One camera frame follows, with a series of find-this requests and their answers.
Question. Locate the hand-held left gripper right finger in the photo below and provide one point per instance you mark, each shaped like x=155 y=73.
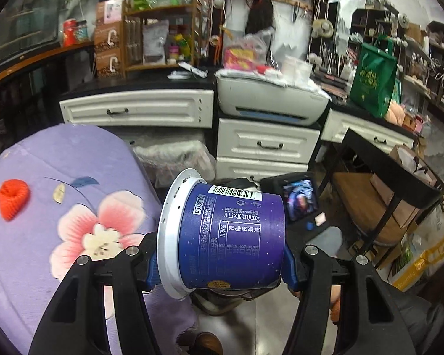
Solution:
x=290 y=270

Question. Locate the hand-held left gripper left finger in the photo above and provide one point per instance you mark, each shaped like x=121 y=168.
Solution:
x=151 y=270

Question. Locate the blue yogurt cup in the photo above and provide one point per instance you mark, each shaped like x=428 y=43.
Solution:
x=236 y=240

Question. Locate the white drawer unit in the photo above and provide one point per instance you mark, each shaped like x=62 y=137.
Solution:
x=266 y=142

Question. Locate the white printer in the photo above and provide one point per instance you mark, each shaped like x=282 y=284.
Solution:
x=270 y=98

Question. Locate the person's brown shoe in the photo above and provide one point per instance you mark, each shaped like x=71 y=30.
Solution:
x=203 y=344

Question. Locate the clear plastic bag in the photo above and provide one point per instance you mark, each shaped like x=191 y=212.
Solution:
x=174 y=162

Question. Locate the white desk drawer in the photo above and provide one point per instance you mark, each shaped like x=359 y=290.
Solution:
x=362 y=131

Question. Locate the white plastic container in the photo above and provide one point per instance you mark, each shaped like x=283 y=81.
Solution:
x=296 y=70

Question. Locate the purple floral tablecloth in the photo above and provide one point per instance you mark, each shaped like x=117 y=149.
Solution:
x=26 y=266

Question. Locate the pink packet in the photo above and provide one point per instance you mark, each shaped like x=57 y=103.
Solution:
x=240 y=59

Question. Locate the brown paper bag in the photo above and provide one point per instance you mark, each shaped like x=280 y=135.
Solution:
x=403 y=170

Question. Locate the white yellow printed sack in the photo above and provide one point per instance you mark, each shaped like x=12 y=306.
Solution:
x=425 y=251

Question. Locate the black side table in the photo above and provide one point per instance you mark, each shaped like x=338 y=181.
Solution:
x=410 y=188

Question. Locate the peach plush toy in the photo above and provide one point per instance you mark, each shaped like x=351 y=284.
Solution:
x=395 y=114

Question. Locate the person's grey pants leg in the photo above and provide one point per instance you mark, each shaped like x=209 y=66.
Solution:
x=421 y=325

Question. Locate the green tote bag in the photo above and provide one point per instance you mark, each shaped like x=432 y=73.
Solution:
x=372 y=81

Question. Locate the wide white drawer cabinet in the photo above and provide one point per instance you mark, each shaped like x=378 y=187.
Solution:
x=140 y=107

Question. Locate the orange crocheted item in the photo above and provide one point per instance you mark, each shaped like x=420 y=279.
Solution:
x=14 y=199

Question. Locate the dark wig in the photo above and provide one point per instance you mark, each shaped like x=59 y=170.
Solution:
x=259 y=16

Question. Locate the wooden cubby shelf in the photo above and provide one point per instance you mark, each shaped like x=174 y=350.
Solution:
x=377 y=22

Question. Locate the wooden shelf rack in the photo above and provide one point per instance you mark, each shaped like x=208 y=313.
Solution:
x=159 y=9

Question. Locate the stack of cardboard boxes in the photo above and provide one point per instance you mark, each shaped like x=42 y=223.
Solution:
x=109 y=40

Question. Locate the wooden counter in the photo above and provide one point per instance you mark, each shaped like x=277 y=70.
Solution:
x=40 y=59

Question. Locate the red can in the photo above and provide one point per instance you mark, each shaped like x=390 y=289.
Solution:
x=68 y=33

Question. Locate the glass display cabinet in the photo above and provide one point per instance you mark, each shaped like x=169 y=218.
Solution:
x=26 y=18

